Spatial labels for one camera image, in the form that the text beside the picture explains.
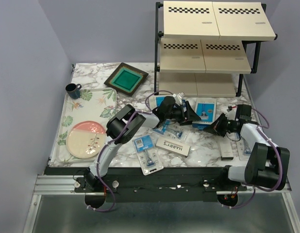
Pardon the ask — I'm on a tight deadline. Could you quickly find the aluminium rail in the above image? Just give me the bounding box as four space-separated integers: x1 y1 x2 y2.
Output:
33 175 292 195

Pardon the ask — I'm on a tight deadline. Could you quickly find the dark blue mug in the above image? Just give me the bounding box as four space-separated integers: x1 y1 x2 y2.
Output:
65 83 82 100

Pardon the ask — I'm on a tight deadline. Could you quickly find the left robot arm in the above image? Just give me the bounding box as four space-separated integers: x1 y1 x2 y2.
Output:
83 96 200 192

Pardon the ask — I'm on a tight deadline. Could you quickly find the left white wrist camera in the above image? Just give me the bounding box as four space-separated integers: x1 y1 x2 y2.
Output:
172 92 184 106

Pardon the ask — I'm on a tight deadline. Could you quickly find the pink cream round plate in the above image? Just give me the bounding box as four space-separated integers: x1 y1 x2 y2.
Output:
66 120 106 159

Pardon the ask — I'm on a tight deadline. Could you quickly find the white Harry's box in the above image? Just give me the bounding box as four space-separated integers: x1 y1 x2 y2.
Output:
156 136 190 157

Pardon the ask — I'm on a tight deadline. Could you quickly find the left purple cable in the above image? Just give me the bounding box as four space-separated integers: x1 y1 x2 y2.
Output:
85 90 176 213

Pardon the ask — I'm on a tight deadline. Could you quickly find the blue Harry's razor box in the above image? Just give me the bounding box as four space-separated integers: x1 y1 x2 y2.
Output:
149 95 166 110
192 98 217 130

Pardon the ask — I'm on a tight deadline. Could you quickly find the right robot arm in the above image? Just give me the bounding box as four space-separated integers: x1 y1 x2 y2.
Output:
203 104 290 192

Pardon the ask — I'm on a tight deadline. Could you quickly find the middle left beige shelf board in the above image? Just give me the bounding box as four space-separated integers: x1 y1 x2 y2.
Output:
159 38 206 73

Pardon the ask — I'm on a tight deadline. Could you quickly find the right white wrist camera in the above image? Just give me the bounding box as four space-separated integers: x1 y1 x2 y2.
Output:
226 105 237 120

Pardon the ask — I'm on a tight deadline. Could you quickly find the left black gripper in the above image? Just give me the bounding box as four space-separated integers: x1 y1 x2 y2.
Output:
165 101 201 126

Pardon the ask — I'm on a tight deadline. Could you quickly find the middle right beige shelf board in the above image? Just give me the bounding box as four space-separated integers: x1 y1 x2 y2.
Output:
201 40 251 74

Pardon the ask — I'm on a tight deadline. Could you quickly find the floral leaf serving tray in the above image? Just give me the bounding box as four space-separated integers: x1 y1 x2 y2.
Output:
53 88 117 163

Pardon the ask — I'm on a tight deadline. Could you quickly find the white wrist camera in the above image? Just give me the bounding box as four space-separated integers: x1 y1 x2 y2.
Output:
172 92 184 106
226 105 237 120

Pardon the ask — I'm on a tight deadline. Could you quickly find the tall white slim box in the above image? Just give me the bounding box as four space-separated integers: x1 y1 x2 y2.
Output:
218 137 234 161

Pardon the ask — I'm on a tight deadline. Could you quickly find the square green ceramic plate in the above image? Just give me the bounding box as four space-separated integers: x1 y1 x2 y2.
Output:
104 63 149 97

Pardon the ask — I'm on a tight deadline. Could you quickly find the bottom left beige shelf board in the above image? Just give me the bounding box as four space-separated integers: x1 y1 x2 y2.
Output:
158 72 198 97

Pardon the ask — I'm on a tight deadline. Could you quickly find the blister razor pack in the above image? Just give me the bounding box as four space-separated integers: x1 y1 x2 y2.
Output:
236 139 251 161
153 119 188 142
133 135 164 176

